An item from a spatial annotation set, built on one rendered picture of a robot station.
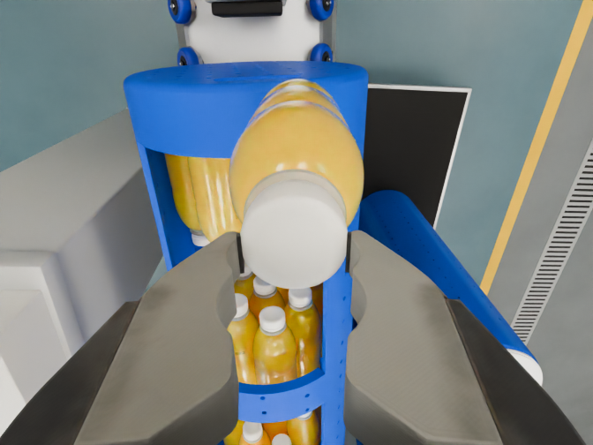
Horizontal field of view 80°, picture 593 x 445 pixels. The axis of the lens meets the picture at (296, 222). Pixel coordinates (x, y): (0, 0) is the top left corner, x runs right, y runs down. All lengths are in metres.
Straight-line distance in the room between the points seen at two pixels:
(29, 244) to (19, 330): 0.15
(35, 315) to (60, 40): 1.31
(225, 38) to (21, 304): 0.48
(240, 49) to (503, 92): 1.39
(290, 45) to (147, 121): 0.32
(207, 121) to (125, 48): 1.34
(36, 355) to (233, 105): 0.45
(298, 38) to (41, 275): 0.51
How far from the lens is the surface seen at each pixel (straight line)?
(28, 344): 0.62
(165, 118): 0.37
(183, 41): 0.65
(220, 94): 0.34
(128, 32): 1.66
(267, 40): 0.63
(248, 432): 0.83
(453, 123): 1.60
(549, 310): 2.66
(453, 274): 1.11
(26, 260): 0.62
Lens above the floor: 1.56
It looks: 62 degrees down
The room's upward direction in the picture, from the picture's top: 175 degrees clockwise
